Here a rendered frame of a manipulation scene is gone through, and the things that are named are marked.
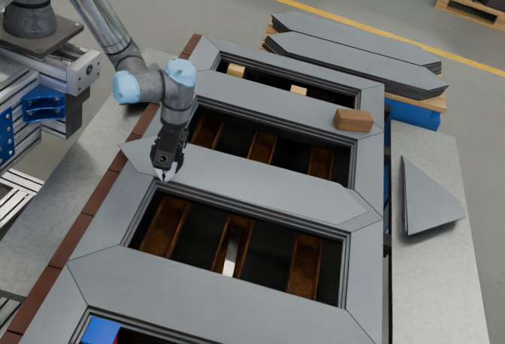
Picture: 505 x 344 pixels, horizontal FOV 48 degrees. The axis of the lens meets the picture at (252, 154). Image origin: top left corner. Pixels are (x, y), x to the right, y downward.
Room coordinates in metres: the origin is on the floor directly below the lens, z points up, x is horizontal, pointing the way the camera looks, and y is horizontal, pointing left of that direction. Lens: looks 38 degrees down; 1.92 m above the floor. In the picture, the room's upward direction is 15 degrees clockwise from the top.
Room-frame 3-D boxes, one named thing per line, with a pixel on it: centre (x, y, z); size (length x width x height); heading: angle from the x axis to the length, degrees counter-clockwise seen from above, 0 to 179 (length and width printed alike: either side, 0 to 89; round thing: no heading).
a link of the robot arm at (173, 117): (1.18, 0.22, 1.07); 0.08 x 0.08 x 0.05
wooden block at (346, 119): (1.66, -0.30, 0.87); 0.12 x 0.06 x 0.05; 106
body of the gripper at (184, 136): (1.18, 0.22, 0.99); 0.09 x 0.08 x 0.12; 178
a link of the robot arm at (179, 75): (1.17, 0.22, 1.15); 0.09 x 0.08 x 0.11; 122
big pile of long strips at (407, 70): (2.26, -0.32, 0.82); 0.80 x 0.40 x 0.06; 88
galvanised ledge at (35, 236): (1.46, 0.47, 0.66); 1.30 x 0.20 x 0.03; 178
